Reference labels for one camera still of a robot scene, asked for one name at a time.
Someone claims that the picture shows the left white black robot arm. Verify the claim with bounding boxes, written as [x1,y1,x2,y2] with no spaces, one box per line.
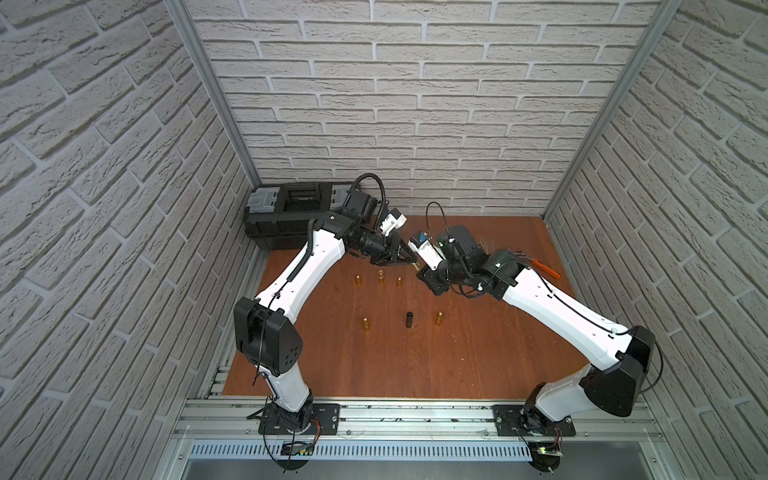
[233,173,417,433]

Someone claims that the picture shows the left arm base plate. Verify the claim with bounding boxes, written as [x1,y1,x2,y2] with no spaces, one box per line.
[258,403,340,436]

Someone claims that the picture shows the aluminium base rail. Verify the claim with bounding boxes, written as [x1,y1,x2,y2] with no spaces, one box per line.
[171,396,665,443]

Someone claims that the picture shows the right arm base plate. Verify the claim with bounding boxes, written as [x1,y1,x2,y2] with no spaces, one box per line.
[491,404,576,437]

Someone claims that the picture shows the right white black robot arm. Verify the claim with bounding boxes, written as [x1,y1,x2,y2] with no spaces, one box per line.
[408,226,655,432]

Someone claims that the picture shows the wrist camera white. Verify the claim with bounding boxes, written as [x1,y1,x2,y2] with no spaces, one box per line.
[408,231,445,271]
[379,208,407,237]

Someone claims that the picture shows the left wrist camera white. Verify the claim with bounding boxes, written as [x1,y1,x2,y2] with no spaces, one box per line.
[379,208,407,237]

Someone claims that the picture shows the black grey toolbox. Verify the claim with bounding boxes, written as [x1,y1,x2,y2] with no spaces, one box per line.
[244,182,351,251]

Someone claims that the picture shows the orange handled pliers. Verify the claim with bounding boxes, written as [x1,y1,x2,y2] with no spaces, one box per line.
[529,258,562,280]

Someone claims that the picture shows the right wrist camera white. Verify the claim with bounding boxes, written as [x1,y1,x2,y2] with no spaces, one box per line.
[408,231,445,271]

